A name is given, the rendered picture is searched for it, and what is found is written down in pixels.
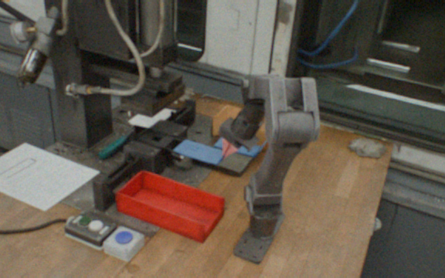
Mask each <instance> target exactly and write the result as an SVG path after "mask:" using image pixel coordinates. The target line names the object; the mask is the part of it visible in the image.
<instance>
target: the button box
mask: <svg viewBox="0 0 445 278"><path fill-rule="evenodd" d="M82 217H89V218H91V222H95V221H99V222H101V223H102V227H101V228H100V229H98V230H92V229H90V225H79V223H78V221H79V219H80V218H82ZM58 222H66V223H67V224H65V226H64V230H65V233H66V236H68V237H70V238H72V239H75V240H76V241H78V242H81V243H83V244H86V245H88V246H91V247H93V248H95V249H98V250H102V249H103V248H104V241H105V240H106V239H108V238H109V237H110V236H111V235H112V234H113V233H114V232H115V231H116V229H117V225H116V224H114V223H112V222H108V221H107V220H104V219H101V218H99V217H96V216H95V215H91V214H89V213H86V212H83V211H82V212H80V213H79V214H78V215H77V216H75V217H70V218H69V219H55V220H52V221H50V222H44V223H43V224H40V225H37V226H33V227H28V228H23V229H5V230H1V229H0V233H16V232H28V231H32V230H37V229H40V228H42V227H45V226H47V225H51V224H53V223H58Z"/></svg>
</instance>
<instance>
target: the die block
mask: <svg viewBox="0 0 445 278"><path fill-rule="evenodd" d="M180 137H185V138H188V131H186V132H184V133H183V134H182V135H181V136H180ZM177 146H179V144H176V143H175V141H173V142H172V143H171V144H170V145H169V146H167V148H169V149H172V150H174V149H175V148H176V147H177ZM128 152H130V151H126V150H124V159H126V158H127V153H128ZM131 155H137V156H139V157H140V159H141V167H140V168H139V169H138V170H136V172H135V173H133V175H137V174H139V173H140V172H141V171H142V170H143V171H147V172H150V173H152V174H155V175H158V176H159V175H160V174H161V173H163V172H164V171H165V156H163V155H161V153H160V154H159V155H158V156H157V157H156V158H155V159H152V158H147V157H145V156H142V155H139V154H135V153H133V152H131Z"/></svg>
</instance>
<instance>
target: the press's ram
mask: <svg viewBox="0 0 445 278"><path fill-rule="evenodd" d="M89 65H90V73H95V74H98V75H101V76H106V77H110V78H113V79H116V80H120V81H124V82H127V83H135V84H138V83H139V81H140V71H139V68H138V65H137V64H136V63H133V62H129V61H126V60H122V59H117V58H114V57H110V56H105V57H104V58H102V59H99V60H97V61H95V62H93V63H89ZM148 65H149V66H146V65H144V71H145V82H144V85H143V87H142V88H141V89H140V90H139V91H138V92H136V93H134V94H132V95H127V96H121V97H120V109H121V110H126V111H127V114H128V116H130V117H133V116H134V115H135V114H139V115H141V116H145V117H150V118H153V117H155V116H156V115H158V113H160V112H161V111H163V110H164V109H165V108H166V107H168V106H169V105H171V104H172V103H174V102H175V101H176V100H178V99H179V98H180V97H182V96H184V95H185V83H183V82H182V74H179V73H173V72H169V71H166V70H160V69H159V68H158V67H157V66H153V65H150V64H148Z"/></svg>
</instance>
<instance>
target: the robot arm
mask: <svg viewBox="0 0 445 278"><path fill-rule="evenodd" d="M239 88H240V92H241V95H242V98H243V103H244V105H245V107H244V108H243V109H242V110H241V111H240V112H239V113H238V114H237V116H236V118H235V119H233V118H231V117H229V118H228V119H227V120H226V121H224V122H223V123H222V124H221V125H220V126H219V131H218V132H217V133H218V134H219V135H220V136H221V137H223V139H222V156H223V155H224V154H225V157H224V158H223V159H225V158H226V157H227V156H228V155H229V154H232V153H234V152H236V151H238V150H239V149H240V148H241V147H242V146H244V147H245V148H246V149H247V150H248V152H250V151H251V150H252V149H253V147H254V146H255V145H256V144H257V143H258V141H259V138H258V137H257V136H256V133H257V132H258V130H259V129H260V128H261V126H262V125H263V123H264V131H265V137H266V140H267V142H268V143H269V146H268V148H267V152H266V154H265V156H264V159H263V162H262V164H261V166H260V168H259V169H258V171H257V172H256V174H251V177H250V181H249V184H247V185H244V200H245V201H246V207H247V210H248V213H249V215H250V225H249V226H248V227H247V230H246V231H245V232H244V233H243V235H242V237H241V239H240V240H239V242H238V243H237V244H236V247H235V248H234V250H233V255H234V256H235V257H238V258H240V259H244V260H246V261H248V262H251V263H254V264H257V265H259V264H261V262H262V260H263V258H264V256H265V254H266V253H267V250H268V249H269V247H270V244H271V243H272V242H273V239H274V237H275V235H276V234H277V233H278V231H279V229H280V227H281V225H282V224H283V222H284V220H285V216H286V214H285V213H284V212H283V189H284V180H285V178H286V176H287V173H288V172H289V170H290V167H291V165H292V163H293V162H294V159H295V158H296V157H297V156H298V155H299V154H300V153H301V152H302V151H303V149H307V147H308V145H309V142H315V141H316V140H317V139H318V135H319V131H320V122H319V115H318V102H317V95H316V88H315V81H314V79H312V78H298V80H297V79H287V78H283V77H279V75H276V74H248V75H246V78H245V79H244V80H242V81H241V84H240V86H239ZM303 104H304V110H287V107H301V106H302V105H303ZM263 119H264V121H263ZM222 156H221V157H222ZM245 243H246V244H245ZM260 249H261V250H260Z"/></svg>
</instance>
